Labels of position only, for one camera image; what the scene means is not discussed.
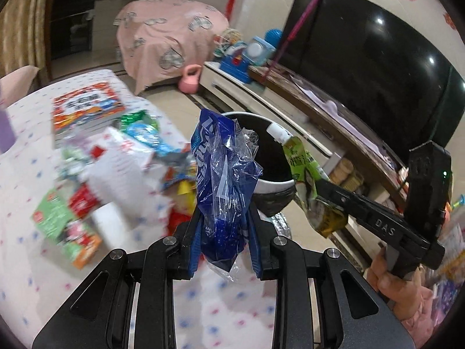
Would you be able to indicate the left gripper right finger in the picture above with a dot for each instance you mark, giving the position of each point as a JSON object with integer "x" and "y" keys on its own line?
{"x": 322, "y": 301}

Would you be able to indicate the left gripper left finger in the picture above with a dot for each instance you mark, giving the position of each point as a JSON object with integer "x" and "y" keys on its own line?
{"x": 128, "y": 297}

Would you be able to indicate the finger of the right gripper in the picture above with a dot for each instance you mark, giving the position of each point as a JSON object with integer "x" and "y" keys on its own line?
{"x": 323, "y": 190}

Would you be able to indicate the blue plastic snack wrapper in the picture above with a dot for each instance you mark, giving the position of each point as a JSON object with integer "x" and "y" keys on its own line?
{"x": 226, "y": 177}

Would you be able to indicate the white 1928 milk carton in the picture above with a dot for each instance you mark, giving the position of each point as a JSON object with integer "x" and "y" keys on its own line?
{"x": 121, "y": 175}

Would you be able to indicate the white trash bin black liner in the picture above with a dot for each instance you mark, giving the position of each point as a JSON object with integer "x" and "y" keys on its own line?
{"x": 276, "y": 187}

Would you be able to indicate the right hand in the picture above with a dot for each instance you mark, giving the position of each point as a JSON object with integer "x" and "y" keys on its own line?
{"x": 406, "y": 294}

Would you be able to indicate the white TV cabinet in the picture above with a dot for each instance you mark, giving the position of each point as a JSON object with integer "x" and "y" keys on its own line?
{"x": 281, "y": 100}

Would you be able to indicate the red snack wrapper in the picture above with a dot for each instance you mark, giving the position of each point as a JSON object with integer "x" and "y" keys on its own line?
{"x": 83, "y": 201}

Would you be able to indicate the green orange snack box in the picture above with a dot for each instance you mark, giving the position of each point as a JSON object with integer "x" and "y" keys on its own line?
{"x": 75, "y": 238}

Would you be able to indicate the silver orange chip bag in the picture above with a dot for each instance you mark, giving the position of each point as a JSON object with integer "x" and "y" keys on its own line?
{"x": 181, "y": 166}

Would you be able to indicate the black television screen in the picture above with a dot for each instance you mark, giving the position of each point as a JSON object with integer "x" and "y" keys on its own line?
{"x": 381, "y": 69}

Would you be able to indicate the blue toy machine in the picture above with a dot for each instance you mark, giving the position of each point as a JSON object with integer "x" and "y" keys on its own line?
{"x": 241, "y": 56}

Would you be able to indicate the blue ball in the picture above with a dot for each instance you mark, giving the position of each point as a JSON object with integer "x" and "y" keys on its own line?
{"x": 273, "y": 37}

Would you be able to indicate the magenta stick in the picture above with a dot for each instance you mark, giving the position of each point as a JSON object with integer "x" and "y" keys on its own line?
{"x": 311, "y": 7}

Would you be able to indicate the pink kettlebell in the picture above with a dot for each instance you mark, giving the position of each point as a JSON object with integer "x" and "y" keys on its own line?
{"x": 189, "y": 81}

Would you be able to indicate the green foil snack bag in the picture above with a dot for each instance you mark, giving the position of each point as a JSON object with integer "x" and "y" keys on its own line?
{"x": 140, "y": 116}

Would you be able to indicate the orange children's book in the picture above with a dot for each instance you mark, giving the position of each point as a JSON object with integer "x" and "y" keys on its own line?
{"x": 90, "y": 107}

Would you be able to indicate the purple tumbler bottle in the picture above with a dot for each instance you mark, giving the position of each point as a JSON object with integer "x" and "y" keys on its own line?
{"x": 7, "y": 135}

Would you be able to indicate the pink cloth covered furniture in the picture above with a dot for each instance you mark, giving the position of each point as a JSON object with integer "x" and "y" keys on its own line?
{"x": 159, "y": 38}

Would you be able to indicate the pink sofa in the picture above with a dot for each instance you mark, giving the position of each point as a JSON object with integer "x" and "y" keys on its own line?
{"x": 15, "y": 85}

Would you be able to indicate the beige curtain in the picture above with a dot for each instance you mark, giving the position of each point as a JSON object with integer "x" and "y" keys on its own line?
{"x": 25, "y": 36}

